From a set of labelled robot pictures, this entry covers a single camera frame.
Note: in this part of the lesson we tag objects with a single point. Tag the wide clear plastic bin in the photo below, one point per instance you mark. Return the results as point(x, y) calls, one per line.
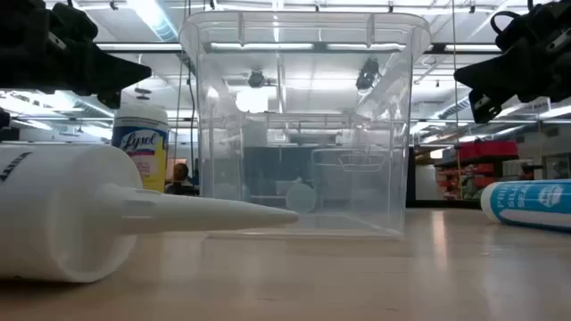
point(232, 134)

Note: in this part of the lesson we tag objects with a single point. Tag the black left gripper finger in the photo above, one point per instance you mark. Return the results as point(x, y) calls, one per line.
point(110, 100)
point(107, 71)

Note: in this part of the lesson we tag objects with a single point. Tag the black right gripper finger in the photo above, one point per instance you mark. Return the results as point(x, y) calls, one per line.
point(495, 73)
point(486, 107)

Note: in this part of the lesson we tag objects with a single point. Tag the white orange sealant tube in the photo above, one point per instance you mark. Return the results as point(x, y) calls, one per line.
point(67, 209)

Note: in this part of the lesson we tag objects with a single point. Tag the shelf with red bins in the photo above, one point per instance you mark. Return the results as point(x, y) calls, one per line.
point(486, 149)

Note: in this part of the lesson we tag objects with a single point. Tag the Lysol wipes canister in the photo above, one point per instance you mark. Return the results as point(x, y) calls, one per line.
point(140, 142)

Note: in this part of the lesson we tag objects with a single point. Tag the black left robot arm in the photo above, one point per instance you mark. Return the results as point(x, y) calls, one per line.
point(3, 118)

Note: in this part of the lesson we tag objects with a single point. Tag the person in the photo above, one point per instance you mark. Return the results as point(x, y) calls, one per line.
point(180, 171)

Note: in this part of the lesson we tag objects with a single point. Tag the black table frame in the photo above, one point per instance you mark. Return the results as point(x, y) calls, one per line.
point(446, 203)

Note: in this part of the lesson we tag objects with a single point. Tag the black ceiling fixture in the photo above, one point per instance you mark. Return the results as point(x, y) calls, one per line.
point(256, 79)
point(368, 73)

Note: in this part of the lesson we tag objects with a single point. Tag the black ceiling disc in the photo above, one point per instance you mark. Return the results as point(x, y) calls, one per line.
point(143, 91)

